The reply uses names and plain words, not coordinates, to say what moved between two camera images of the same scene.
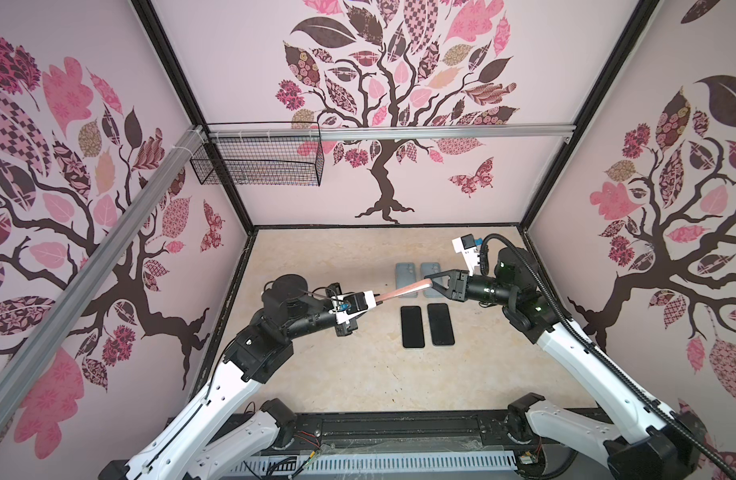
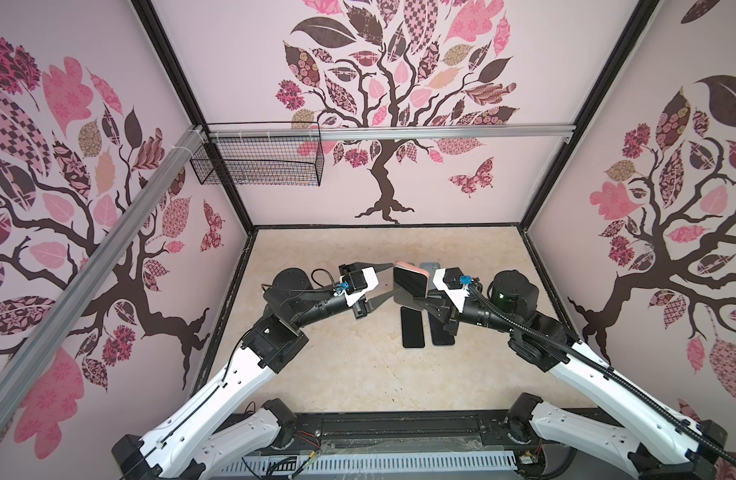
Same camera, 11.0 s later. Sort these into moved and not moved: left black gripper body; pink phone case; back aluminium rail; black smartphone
Moved: left black gripper body; pink phone case
Not moved: back aluminium rail; black smartphone
